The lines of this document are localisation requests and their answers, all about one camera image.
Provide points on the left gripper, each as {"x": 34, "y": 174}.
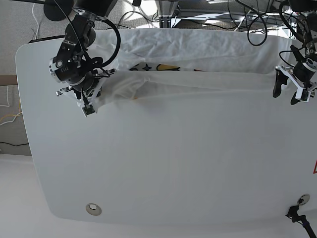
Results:
{"x": 300, "y": 75}

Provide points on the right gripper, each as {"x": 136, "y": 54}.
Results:
{"x": 85, "y": 89}

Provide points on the white printed T-shirt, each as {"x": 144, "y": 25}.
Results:
{"x": 160, "y": 62}

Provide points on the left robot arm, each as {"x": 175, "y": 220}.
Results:
{"x": 306, "y": 30}

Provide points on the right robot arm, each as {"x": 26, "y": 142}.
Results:
{"x": 72, "y": 64}

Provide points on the red warning sticker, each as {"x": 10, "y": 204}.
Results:
{"x": 315, "y": 168}

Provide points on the black round stand base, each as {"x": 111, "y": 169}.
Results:
{"x": 54, "y": 13}

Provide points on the round table grommet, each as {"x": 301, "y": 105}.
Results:
{"x": 93, "y": 209}

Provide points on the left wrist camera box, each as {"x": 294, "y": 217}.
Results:
{"x": 303, "y": 95}

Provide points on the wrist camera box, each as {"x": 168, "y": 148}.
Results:
{"x": 303, "y": 95}
{"x": 88, "y": 110}

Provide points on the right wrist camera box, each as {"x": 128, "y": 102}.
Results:
{"x": 88, "y": 110}

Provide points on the metal table post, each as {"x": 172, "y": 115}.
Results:
{"x": 166, "y": 10}

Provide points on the black clamp with cable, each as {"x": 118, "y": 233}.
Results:
{"x": 293, "y": 215}

